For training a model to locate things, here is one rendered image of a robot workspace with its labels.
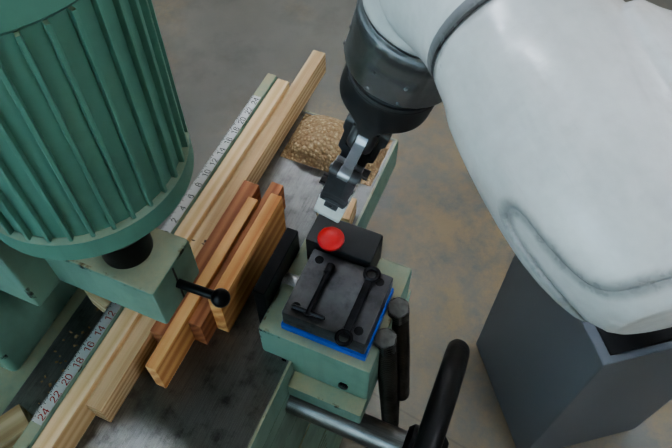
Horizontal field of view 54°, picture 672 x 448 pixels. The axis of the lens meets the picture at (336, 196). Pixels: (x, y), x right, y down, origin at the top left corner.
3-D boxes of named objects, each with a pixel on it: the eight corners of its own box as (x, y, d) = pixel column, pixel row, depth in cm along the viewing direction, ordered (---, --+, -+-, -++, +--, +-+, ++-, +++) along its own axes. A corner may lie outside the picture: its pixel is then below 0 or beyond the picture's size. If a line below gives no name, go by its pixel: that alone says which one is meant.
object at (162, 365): (166, 388, 75) (155, 370, 71) (156, 384, 76) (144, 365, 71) (262, 224, 88) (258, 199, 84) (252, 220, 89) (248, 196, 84)
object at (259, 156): (111, 422, 73) (100, 411, 70) (96, 415, 74) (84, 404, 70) (325, 71, 105) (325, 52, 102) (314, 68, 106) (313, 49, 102)
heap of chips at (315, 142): (370, 186, 92) (371, 170, 89) (279, 156, 95) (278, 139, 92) (392, 141, 97) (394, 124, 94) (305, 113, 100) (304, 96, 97)
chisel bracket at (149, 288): (170, 332, 70) (152, 295, 63) (61, 286, 74) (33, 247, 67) (205, 275, 74) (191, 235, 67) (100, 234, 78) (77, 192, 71)
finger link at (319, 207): (358, 185, 63) (355, 191, 63) (341, 218, 69) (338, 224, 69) (330, 171, 63) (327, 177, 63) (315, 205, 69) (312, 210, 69)
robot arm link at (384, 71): (338, 21, 42) (318, 80, 47) (467, 86, 42) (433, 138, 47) (389, -59, 46) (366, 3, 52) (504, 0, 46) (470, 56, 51)
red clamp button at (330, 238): (338, 256, 72) (338, 251, 71) (313, 247, 73) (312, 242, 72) (348, 235, 74) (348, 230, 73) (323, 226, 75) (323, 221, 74)
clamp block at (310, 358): (365, 404, 77) (368, 377, 70) (262, 361, 80) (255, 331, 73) (407, 299, 85) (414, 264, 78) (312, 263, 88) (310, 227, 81)
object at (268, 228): (229, 333, 79) (220, 305, 73) (217, 328, 80) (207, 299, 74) (286, 229, 88) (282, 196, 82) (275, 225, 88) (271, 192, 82)
